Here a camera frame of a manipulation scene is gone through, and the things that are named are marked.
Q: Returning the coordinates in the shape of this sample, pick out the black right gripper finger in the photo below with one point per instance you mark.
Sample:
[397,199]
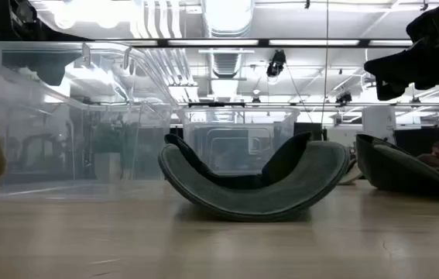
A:
[405,66]
[390,91]

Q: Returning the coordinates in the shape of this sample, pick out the large clear plastic bin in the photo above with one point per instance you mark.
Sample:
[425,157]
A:
[49,116]

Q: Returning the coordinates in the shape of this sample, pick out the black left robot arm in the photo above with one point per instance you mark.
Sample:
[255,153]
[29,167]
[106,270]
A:
[14,19]

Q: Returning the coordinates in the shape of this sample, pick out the black hanging ceiling camera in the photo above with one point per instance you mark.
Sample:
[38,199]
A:
[276,64]

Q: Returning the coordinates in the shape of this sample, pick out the small black ceiling fixture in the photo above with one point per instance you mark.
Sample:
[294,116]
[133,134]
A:
[343,98]

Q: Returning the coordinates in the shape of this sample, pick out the dark green cap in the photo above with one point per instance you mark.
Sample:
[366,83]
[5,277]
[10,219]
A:
[393,170]
[265,201]

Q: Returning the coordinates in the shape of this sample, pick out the silver ceiling duct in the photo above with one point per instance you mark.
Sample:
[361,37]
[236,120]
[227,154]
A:
[228,19]

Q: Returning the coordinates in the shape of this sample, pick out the potted green plant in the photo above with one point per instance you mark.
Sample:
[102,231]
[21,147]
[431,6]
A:
[107,147]

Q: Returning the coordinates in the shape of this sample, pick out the black overhead frame bar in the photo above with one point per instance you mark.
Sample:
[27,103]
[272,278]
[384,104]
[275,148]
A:
[263,42]

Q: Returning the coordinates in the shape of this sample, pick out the white pillar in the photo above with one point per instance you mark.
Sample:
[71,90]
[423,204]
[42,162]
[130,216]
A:
[378,124]

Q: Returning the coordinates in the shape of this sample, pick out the person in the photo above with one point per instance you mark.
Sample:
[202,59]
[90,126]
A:
[437,157]

